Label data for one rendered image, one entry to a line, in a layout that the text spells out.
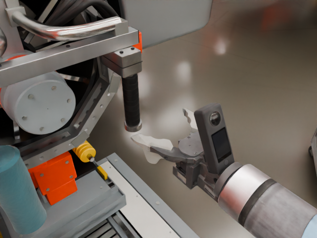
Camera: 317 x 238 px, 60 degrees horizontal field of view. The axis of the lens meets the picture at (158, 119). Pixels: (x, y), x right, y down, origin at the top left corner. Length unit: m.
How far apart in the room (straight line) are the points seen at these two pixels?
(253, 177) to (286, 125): 1.61
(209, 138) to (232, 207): 0.11
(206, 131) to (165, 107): 1.59
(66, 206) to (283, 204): 0.93
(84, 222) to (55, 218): 0.12
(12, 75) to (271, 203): 0.45
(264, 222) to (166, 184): 1.11
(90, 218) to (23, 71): 0.84
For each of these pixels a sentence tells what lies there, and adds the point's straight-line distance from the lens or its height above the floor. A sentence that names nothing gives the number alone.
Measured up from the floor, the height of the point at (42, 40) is 0.84.
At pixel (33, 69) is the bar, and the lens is 0.52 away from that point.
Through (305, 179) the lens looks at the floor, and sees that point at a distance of 1.74.
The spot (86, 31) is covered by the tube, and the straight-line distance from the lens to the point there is 0.54.
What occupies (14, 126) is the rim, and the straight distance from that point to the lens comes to 0.92.
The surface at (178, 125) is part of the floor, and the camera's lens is 1.87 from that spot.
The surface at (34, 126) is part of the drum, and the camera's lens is 0.63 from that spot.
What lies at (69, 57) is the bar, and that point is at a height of 0.97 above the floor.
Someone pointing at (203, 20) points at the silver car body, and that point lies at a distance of 1.29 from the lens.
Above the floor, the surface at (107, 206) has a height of 0.17.
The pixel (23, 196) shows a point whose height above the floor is 0.63.
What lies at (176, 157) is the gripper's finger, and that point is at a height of 0.83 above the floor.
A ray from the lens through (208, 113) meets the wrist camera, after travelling 0.45.
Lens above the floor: 1.19
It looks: 38 degrees down
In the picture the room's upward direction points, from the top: straight up
